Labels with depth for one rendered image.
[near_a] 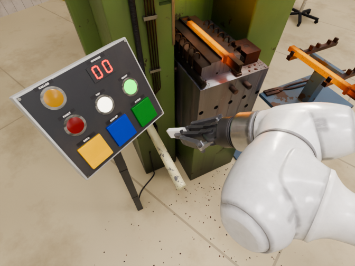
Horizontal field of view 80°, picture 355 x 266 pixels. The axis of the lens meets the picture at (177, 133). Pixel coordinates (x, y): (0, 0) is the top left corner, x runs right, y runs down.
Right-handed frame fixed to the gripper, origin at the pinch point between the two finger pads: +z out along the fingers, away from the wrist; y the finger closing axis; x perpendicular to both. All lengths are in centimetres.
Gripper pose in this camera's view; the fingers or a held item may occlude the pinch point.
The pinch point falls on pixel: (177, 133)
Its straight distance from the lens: 63.5
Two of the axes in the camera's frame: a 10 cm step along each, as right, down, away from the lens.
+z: -6.9, 0.1, 7.2
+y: 5.4, -6.6, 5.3
